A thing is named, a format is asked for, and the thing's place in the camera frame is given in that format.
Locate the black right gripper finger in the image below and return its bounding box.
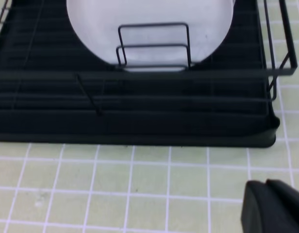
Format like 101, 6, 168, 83
241, 179, 299, 233

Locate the white plate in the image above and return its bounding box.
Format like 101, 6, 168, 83
66, 0, 235, 72

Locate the black drip tray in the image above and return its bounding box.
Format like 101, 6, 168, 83
0, 0, 280, 148

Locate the black wire dish rack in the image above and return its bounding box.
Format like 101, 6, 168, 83
0, 0, 297, 116

